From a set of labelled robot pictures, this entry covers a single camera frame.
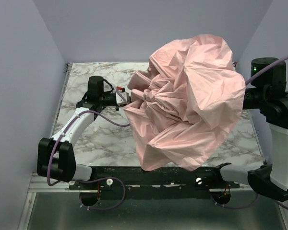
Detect pink folding umbrella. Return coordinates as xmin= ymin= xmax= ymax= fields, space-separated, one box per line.
xmin=124 ymin=34 xmax=246 ymax=171

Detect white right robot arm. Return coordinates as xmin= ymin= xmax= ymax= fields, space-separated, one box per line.
xmin=219 ymin=56 xmax=288 ymax=202

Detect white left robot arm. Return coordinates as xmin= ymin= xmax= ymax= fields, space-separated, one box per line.
xmin=37 ymin=76 xmax=131 ymax=186

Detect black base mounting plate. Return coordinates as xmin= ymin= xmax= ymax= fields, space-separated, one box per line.
xmin=70 ymin=164 xmax=239 ymax=204

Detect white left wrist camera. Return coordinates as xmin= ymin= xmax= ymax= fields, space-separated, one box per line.
xmin=115 ymin=87 xmax=130 ymax=106

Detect aluminium frame rail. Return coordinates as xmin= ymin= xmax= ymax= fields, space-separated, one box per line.
xmin=16 ymin=63 xmax=286 ymax=230

